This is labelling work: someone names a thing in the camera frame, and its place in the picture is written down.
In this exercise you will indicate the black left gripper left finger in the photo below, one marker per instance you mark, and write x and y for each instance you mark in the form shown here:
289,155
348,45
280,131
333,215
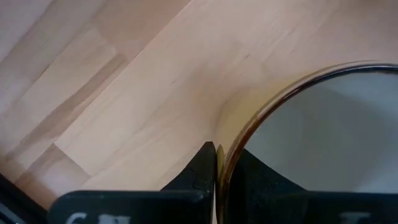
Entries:
192,199

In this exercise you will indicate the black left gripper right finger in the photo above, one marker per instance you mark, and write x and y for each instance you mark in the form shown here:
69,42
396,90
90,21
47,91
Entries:
264,199

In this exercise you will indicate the black aluminium table frame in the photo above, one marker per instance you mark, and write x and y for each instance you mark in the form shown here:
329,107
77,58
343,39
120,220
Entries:
15,205

